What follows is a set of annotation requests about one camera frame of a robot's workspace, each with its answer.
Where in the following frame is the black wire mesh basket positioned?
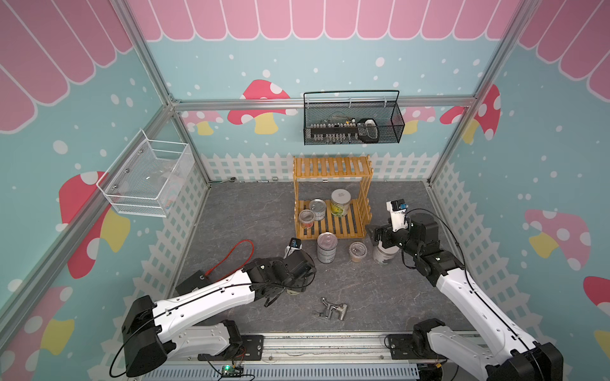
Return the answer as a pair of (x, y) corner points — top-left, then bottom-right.
(303, 90), (405, 145)

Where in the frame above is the white-lid white can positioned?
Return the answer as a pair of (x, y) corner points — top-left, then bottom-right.
(373, 241), (400, 265)

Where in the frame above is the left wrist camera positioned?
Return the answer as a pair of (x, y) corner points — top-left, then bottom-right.
(284, 237), (303, 259)

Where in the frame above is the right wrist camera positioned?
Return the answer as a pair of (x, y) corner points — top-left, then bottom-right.
(386, 198), (410, 232)

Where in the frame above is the white wire mesh basket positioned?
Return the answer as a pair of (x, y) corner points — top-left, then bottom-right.
(96, 130), (195, 217)

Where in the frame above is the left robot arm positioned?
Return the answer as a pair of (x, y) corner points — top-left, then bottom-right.
(119, 249), (316, 377)

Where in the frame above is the metal tool on floor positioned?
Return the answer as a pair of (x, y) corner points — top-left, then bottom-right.
(314, 297), (349, 322)

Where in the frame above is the small clear-lid cup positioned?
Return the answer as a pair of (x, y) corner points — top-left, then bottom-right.
(298, 209), (315, 230)

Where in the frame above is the tall green seed can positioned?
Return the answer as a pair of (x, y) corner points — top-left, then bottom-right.
(317, 233), (338, 264)

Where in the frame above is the silver pull-tab can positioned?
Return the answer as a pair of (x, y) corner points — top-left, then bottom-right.
(308, 199), (327, 221)

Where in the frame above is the green yellow white-lid can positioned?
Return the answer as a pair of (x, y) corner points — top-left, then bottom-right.
(330, 188), (351, 217)

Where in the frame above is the red cable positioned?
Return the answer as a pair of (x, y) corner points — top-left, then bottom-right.
(204, 239), (256, 279)

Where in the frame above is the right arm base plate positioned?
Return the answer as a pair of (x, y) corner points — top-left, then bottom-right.
(384, 333), (448, 364)

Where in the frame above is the black tool set in basket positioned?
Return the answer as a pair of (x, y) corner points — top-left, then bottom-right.
(303, 118), (381, 144)

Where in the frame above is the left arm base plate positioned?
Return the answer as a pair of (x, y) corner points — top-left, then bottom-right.
(195, 335), (265, 361)

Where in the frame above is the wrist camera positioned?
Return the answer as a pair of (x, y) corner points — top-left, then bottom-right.
(386, 198), (410, 232)
(284, 237), (303, 259)

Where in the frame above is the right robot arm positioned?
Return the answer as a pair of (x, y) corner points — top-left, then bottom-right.
(366, 208), (564, 380)

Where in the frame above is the green circuit board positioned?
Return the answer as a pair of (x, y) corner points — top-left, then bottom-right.
(220, 365), (244, 378)

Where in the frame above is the wooden two-tier shelf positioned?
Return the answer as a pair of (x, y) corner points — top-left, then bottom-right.
(293, 157), (373, 240)

